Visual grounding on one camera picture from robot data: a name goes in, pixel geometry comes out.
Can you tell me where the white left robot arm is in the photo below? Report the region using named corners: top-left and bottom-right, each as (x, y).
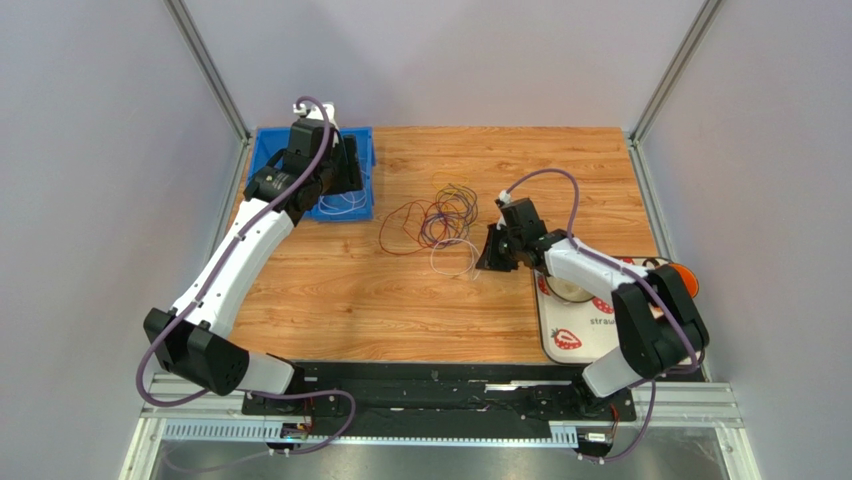
top-left (143, 113), bottom-right (363, 396)

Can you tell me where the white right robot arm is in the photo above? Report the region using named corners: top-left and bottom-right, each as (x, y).
top-left (476, 194), bottom-right (709, 399)

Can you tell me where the right blue plastic bin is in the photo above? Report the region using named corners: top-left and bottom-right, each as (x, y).
top-left (305, 127), bottom-right (377, 223)

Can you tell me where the blue plastic bin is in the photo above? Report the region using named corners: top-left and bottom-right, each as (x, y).
top-left (305, 127), bottom-right (377, 223)
top-left (243, 127), bottom-right (323, 200)

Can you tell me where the beige ceramic bowl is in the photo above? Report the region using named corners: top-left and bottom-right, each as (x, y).
top-left (544, 276), bottom-right (595, 303)

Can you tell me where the left blue plastic bin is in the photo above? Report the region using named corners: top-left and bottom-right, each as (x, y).
top-left (243, 127), bottom-right (323, 200)

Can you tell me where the strawberry print mat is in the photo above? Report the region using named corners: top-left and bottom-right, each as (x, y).
top-left (533, 254), bottom-right (668, 365)

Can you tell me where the orange plastic cup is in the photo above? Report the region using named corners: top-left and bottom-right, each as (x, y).
top-left (669, 262), bottom-right (700, 298)

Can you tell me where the tangled multicolour wire bundle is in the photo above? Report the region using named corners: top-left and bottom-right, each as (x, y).
top-left (417, 171), bottom-right (481, 251)

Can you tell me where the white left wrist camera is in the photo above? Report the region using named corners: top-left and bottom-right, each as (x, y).
top-left (293, 101), bottom-right (339, 129)

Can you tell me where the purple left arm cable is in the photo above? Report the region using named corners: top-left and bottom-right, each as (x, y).
top-left (135, 95), bottom-right (357, 457)

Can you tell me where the aluminium frame post left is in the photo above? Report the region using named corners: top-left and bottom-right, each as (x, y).
top-left (164, 0), bottom-right (251, 144)

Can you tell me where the aluminium frame post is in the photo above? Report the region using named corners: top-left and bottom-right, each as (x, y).
top-left (164, 0), bottom-right (251, 144)
top-left (629, 0), bottom-right (725, 147)

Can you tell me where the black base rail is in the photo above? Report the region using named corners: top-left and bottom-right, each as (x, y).
top-left (238, 361), bottom-right (637, 439)

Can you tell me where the aluminium frame post right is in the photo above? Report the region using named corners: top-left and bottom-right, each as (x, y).
top-left (629, 0), bottom-right (725, 147)

